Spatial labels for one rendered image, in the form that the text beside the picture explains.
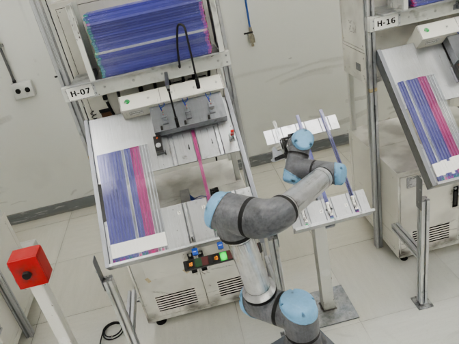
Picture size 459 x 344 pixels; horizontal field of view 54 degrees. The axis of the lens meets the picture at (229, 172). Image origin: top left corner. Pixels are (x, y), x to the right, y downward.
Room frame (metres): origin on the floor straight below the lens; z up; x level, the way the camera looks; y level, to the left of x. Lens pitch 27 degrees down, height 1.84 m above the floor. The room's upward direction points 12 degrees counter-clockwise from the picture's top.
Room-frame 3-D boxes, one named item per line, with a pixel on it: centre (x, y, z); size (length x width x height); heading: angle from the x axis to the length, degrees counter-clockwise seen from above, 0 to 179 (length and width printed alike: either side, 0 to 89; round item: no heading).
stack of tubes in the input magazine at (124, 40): (2.07, 0.22, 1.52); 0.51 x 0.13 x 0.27; 93
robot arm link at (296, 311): (1.07, -0.12, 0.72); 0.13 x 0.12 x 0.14; 50
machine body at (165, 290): (2.19, 0.28, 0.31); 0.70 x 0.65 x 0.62; 93
